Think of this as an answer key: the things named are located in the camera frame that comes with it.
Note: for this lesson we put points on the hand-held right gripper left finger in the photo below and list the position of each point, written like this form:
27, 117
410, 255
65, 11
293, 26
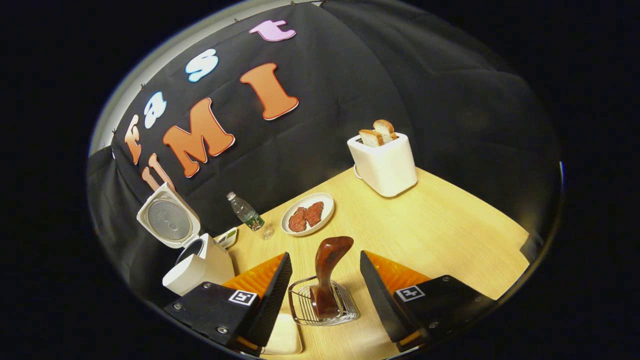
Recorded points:
272, 305

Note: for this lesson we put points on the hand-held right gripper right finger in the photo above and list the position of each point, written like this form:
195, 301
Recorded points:
382, 300

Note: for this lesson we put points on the shallow rice tray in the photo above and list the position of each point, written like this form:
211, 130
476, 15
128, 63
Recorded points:
282, 335

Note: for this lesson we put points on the brown wooden spoon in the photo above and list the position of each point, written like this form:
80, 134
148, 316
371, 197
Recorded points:
327, 265

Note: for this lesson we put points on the white rice cooker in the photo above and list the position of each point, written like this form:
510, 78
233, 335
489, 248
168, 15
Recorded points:
200, 265

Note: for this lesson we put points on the small clear glass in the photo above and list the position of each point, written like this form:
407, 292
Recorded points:
268, 233

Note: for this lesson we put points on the small white green dish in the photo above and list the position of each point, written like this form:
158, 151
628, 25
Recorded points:
227, 239

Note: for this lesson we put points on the red meat slice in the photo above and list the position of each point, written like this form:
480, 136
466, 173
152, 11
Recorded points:
297, 220
314, 214

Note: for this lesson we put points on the clear plastic water bottle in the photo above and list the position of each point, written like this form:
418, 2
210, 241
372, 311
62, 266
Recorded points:
247, 214

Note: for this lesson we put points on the white plate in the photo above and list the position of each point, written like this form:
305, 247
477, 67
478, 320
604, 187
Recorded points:
327, 205

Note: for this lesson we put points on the white toaster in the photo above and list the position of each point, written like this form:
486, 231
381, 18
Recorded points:
385, 167

